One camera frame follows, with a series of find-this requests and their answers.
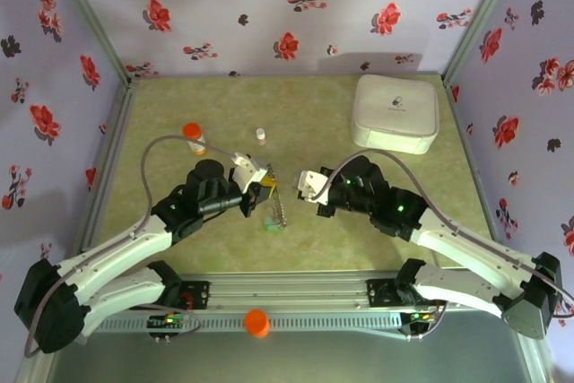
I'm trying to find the metal keyring holder with rings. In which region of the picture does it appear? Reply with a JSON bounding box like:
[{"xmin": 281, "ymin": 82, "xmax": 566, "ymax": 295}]
[{"xmin": 263, "ymin": 178, "xmax": 291, "ymax": 230}]

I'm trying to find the orange pill bottle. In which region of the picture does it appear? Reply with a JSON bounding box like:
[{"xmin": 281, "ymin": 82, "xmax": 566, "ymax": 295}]
[{"xmin": 182, "ymin": 122, "xmax": 209, "ymax": 158}]

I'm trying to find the white zip pouch case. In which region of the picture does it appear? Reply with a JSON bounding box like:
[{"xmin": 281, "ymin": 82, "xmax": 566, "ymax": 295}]
[{"xmin": 349, "ymin": 74, "xmax": 440, "ymax": 156}]

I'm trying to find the orange plastic cap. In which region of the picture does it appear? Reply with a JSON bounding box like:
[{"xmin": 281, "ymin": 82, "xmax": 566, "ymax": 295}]
[{"xmin": 244, "ymin": 309, "xmax": 272, "ymax": 339}]

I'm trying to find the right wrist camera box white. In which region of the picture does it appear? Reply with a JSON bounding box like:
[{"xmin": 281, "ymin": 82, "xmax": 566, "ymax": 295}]
[{"xmin": 294, "ymin": 169, "xmax": 336, "ymax": 204}]

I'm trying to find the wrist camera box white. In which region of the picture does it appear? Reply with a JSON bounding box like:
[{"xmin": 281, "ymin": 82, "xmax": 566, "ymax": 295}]
[
  {"xmin": 294, "ymin": 169, "xmax": 336, "ymax": 204},
  {"xmin": 230, "ymin": 152, "xmax": 271, "ymax": 192}
]

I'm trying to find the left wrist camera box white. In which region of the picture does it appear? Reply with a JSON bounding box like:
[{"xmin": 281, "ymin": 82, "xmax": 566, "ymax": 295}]
[{"xmin": 230, "ymin": 152, "xmax": 271, "ymax": 192}]

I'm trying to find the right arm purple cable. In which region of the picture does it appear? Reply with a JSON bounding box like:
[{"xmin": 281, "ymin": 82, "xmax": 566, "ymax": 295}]
[{"xmin": 311, "ymin": 148, "xmax": 574, "ymax": 340}]

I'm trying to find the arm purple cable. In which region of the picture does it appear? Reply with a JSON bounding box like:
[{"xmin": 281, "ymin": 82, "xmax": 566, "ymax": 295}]
[
  {"xmin": 22, "ymin": 134, "xmax": 237, "ymax": 360},
  {"xmin": 311, "ymin": 148, "xmax": 574, "ymax": 340}
]

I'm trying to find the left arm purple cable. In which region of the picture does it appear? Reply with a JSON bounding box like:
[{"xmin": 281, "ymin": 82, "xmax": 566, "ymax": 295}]
[{"xmin": 22, "ymin": 134, "xmax": 237, "ymax": 360}]

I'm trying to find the aluminium mounting rail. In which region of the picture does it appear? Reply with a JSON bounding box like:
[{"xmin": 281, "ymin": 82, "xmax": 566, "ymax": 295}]
[{"xmin": 42, "ymin": 269, "xmax": 535, "ymax": 312}]

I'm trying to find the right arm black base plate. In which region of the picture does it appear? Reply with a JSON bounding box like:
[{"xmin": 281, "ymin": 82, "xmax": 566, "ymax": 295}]
[{"xmin": 366, "ymin": 278, "xmax": 448, "ymax": 309}]

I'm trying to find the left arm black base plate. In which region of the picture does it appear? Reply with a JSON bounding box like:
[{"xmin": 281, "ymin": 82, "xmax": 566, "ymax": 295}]
[{"xmin": 128, "ymin": 280, "xmax": 211, "ymax": 311}]

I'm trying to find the aluminium side rail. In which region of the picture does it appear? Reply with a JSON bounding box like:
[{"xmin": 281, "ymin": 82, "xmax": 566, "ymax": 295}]
[
  {"xmin": 71, "ymin": 80, "xmax": 141, "ymax": 276},
  {"xmin": 442, "ymin": 80, "xmax": 526, "ymax": 274}
]

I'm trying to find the grey slotted cable duct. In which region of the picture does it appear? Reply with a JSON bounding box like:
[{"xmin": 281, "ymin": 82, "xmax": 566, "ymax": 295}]
[{"xmin": 96, "ymin": 313, "xmax": 404, "ymax": 334}]

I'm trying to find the aluminium frame post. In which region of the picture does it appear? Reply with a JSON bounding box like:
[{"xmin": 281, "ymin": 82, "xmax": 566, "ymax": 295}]
[
  {"xmin": 42, "ymin": 0, "xmax": 140, "ymax": 88},
  {"xmin": 441, "ymin": 0, "xmax": 526, "ymax": 88}
]

